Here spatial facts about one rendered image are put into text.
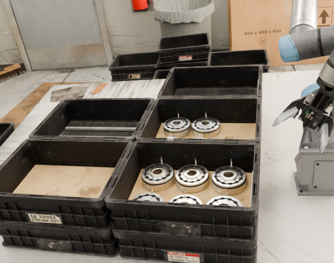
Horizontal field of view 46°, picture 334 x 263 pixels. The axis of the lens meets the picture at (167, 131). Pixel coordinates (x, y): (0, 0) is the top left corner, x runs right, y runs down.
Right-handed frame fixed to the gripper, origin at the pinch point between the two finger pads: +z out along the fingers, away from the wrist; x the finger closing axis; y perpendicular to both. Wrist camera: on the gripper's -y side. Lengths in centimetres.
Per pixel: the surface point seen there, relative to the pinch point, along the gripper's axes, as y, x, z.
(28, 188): 34, -64, 46
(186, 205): 32.6, -14.6, 13.8
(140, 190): 21.3, -31.5, 30.6
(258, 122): -11.0, -12.7, 7.9
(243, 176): 7.9, -7.3, 15.2
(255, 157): 5.6, -6.9, 8.9
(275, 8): -284, -75, 46
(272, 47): -279, -60, 79
